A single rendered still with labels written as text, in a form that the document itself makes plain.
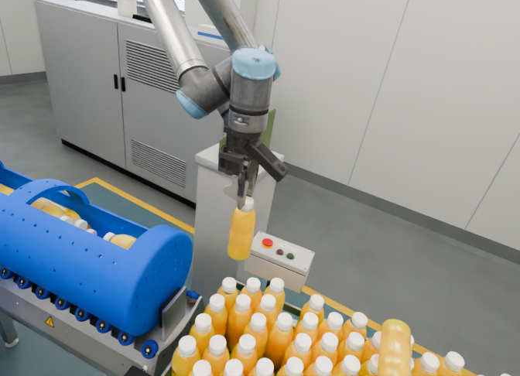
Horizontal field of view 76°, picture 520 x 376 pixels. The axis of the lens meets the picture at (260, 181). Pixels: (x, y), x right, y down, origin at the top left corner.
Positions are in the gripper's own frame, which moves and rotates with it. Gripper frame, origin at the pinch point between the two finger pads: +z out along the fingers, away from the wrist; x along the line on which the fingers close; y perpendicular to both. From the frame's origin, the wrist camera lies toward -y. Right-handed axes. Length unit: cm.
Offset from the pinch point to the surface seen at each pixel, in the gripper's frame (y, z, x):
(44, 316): 48, 42, 28
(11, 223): 54, 12, 26
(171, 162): 128, 90, -149
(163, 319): 11.1, 29.4, 21.2
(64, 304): 40, 34, 27
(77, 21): 231, -7, -163
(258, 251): -3.0, 22.1, -8.0
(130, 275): 16.5, 11.8, 25.7
